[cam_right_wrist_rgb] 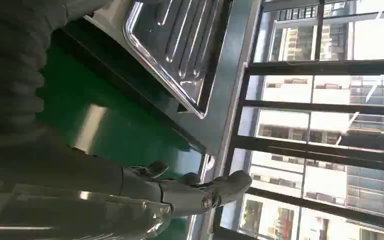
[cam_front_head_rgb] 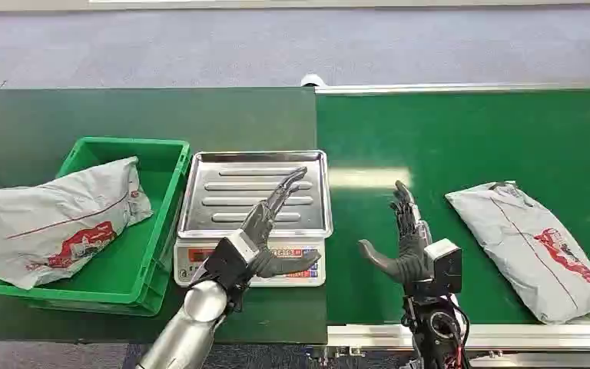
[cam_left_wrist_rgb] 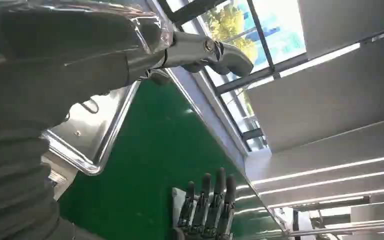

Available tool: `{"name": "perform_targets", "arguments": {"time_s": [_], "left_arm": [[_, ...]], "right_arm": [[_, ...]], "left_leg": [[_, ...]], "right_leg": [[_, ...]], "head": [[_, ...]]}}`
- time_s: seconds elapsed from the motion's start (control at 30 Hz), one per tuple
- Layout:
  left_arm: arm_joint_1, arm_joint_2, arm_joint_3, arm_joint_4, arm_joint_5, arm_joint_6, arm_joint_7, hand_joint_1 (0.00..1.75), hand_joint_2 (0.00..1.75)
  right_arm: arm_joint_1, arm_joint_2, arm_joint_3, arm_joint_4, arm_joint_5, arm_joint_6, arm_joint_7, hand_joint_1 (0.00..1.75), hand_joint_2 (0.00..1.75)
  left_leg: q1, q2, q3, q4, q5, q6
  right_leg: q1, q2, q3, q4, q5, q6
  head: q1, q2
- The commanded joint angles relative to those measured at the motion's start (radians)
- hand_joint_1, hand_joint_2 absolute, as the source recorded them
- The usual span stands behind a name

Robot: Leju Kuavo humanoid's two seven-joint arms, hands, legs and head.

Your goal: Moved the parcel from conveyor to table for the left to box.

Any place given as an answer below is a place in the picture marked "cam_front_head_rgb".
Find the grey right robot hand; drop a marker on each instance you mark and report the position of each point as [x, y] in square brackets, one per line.
[408, 249]

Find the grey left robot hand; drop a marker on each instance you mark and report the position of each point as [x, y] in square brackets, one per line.
[267, 224]

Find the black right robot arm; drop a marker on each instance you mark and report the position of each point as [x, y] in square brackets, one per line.
[435, 326]

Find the electronic scale with steel tray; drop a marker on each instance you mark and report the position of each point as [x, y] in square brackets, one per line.
[254, 203]

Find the green conveyor belt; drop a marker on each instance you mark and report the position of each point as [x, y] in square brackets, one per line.
[478, 153]

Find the grey parcel bag red print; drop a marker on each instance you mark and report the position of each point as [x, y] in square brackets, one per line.
[56, 224]
[534, 249]

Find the green plastic crate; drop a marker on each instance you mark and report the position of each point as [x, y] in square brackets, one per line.
[137, 244]

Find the white round roller end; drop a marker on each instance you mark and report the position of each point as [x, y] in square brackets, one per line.
[313, 80]

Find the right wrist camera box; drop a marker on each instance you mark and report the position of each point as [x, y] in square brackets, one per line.
[443, 267]

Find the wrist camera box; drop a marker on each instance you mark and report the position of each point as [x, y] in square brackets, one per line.
[443, 267]
[228, 260]

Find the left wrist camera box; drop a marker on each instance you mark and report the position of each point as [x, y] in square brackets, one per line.
[228, 260]

